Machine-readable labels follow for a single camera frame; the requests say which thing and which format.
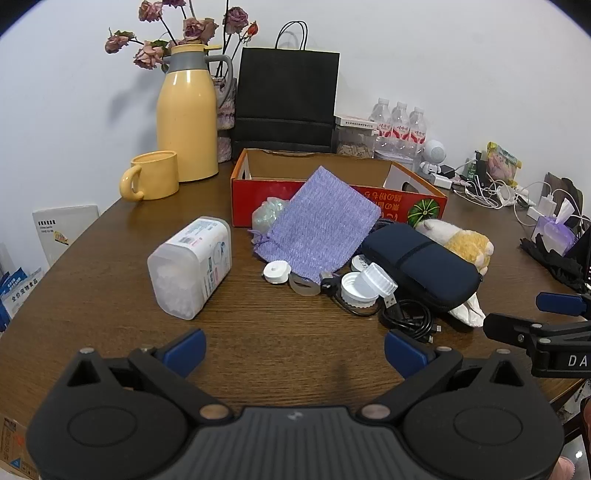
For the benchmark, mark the dried pink roses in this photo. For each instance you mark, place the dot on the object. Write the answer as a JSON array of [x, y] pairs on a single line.
[[198, 28]]

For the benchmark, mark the purple tissue pack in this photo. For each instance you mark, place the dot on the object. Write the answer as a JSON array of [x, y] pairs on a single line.
[[551, 230]]

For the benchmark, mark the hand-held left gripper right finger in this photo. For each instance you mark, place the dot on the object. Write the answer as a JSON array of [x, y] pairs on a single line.
[[406, 351]]

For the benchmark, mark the small green bottle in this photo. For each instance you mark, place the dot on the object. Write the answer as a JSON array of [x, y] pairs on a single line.
[[471, 169]]

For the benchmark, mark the black paper bag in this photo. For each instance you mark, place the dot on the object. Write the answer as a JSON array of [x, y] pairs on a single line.
[[286, 92]]

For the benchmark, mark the brown cardboard carton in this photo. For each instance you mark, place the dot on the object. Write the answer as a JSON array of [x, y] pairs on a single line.
[[14, 447]]

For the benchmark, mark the pink textured vase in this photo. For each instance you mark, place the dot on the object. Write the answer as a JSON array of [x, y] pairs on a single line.
[[226, 115]]

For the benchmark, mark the flat white carton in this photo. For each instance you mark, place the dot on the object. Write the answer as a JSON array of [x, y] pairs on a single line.
[[355, 121]]

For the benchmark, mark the black glove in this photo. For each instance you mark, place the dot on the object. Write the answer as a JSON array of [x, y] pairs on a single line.
[[554, 265]]

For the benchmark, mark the white booklet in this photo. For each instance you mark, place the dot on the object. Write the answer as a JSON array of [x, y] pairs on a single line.
[[69, 230]]

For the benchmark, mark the clear cotton swab box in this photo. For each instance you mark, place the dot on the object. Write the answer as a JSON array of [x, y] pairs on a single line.
[[189, 272]]

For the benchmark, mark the yellow ceramic mug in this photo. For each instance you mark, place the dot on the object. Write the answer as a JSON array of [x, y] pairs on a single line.
[[157, 177]]

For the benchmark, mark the pink slipper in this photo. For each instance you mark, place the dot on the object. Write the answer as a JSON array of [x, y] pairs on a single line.
[[564, 467]]

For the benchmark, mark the white charger block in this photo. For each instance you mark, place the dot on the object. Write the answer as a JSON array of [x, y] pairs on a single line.
[[442, 182]]

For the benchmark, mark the white plastic cap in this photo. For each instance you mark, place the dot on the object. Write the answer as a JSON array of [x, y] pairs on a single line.
[[276, 271]]

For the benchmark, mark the white ribbed bottle cap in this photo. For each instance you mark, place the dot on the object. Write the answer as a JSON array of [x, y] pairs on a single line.
[[353, 295]]

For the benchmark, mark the blue and white packets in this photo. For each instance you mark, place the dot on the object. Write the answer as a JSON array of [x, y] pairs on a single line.
[[18, 290]]

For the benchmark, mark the translucent plastic cap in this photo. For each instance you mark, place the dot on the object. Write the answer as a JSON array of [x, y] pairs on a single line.
[[304, 287]]

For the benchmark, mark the white cloth piece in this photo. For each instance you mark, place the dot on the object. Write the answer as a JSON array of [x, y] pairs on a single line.
[[466, 313]]

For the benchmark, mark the yellow-green snack packet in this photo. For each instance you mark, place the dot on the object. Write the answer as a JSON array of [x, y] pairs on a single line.
[[503, 161]]

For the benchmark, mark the purple cloth pouch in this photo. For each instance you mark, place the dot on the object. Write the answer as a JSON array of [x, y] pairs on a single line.
[[318, 221]]

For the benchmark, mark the small white plastic bottle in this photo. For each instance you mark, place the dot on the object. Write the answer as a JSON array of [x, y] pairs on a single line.
[[378, 278]]

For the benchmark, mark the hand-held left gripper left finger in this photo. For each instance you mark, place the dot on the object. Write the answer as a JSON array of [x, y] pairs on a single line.
[[187, 349]]

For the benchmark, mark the navy zip case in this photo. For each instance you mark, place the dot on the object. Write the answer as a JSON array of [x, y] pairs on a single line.
[[415, 263]]

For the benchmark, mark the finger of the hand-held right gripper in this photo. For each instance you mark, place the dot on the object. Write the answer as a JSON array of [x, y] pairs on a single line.
[[508, 325], [561, 303]]

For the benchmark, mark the yellow thermos jug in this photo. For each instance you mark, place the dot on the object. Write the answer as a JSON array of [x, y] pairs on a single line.
[[184, 124]]

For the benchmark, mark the white plastic lid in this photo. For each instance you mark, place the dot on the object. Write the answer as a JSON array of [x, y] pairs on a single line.
[[360, 263]]

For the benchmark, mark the yellow and white plush toy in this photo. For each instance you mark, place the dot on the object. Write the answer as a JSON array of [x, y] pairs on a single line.
[[466, 242]]

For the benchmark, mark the white robot toy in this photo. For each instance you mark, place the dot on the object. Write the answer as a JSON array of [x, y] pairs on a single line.
[[434, 152]]

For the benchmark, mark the black charger block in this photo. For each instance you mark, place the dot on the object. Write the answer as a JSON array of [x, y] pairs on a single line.
[[447, 170]]

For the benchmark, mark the red cardboard box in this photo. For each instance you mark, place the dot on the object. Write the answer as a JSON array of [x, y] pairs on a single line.
[[397, 205]]

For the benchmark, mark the clear jar of seeds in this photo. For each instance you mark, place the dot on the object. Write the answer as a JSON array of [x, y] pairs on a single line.
[[355, 145]]

